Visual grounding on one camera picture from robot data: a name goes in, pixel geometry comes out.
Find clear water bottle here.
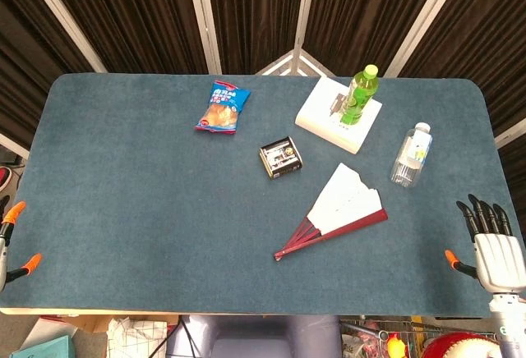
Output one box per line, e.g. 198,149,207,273
389,122,433,189

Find blue snack bag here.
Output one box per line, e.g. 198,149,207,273
194,80,251,135

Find metal wire basket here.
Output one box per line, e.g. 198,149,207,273
339,317,499,358

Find brown curtain partition screen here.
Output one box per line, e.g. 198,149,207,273
0,0,526,162

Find red and white paper fan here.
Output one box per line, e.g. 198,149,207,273
273,163,390,263

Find yellow toy duck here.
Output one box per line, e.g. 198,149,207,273
386,332,408,358

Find red and white ball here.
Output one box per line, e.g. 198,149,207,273
422,332,501,358

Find white checked cloth bag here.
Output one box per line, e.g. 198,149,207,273
105,317,168,358

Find blue felt table cover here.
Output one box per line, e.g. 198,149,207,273
0,72,526,319

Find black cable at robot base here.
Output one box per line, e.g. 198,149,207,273
175,316,199,358

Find purple grey robot base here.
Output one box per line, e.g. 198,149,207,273
166,314,342,358

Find green drink bottle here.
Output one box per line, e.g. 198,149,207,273
339,64,380,126

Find teal cardboard box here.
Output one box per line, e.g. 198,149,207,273
11,334,77,358

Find black and gold tin box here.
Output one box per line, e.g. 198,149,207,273
258,135,304,180

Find white paper with red print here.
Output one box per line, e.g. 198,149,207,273
22,315,80,345

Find right robot hand orange thumb tip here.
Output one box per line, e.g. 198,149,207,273
445,193,526,296

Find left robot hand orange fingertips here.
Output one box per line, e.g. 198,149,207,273
0,200,43,293

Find white flat box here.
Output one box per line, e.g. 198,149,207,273
294,76,383,155

